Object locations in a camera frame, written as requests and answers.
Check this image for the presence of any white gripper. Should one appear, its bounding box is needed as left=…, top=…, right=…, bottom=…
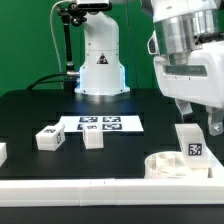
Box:
left=153, top=41, right=224, bottom=136

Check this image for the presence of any white round stool seat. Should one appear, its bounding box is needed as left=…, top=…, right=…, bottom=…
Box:
left=144, top=151, right=209, bottom=179

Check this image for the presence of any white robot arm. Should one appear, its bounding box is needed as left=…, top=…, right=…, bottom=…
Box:
left=77, top=0, right=224, bottom=136

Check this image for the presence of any white U-shaped obstacle fence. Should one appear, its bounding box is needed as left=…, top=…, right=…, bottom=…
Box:
left=0, top=152, right=224, bottom=207

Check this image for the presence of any white sheet with tags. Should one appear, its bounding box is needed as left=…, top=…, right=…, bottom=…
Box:
left=60, top=115, right=144, bottom=132

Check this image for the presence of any black camera stand pole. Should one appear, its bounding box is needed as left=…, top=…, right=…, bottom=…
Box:
left=57, top=3, right=87, bottom=95

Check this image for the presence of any black cable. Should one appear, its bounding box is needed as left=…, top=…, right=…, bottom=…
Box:
left=26, top=72, right=79, bottom=91

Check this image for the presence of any white cable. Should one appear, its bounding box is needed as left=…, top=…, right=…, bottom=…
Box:
left=49, top=0, right=72, bottom=74

